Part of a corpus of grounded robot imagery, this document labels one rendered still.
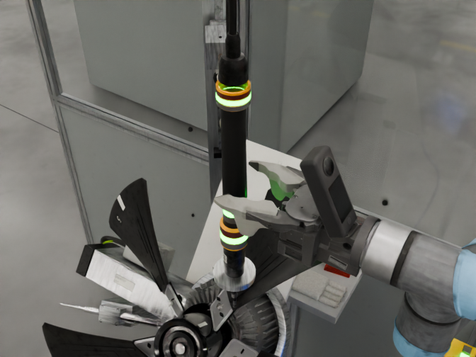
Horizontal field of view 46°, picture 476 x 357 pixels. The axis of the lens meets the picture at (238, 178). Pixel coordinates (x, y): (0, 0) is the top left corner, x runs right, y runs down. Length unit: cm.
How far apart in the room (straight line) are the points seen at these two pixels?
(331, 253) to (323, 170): 13
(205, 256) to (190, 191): 70
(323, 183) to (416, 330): 23
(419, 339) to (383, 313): 120
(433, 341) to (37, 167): 309
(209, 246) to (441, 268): 80
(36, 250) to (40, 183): 54
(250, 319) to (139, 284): 29
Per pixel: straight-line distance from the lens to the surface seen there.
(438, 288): 71
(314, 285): 167
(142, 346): 124
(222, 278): 92
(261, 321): 126
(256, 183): 134
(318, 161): 68
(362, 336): 213
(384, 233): 71
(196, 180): 201
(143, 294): 136
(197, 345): 112
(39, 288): 293
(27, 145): 383
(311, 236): 73
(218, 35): 134
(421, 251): 71
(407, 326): 78
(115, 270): 140
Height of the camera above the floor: 218
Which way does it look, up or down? 41 degrees down
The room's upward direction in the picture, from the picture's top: straight up
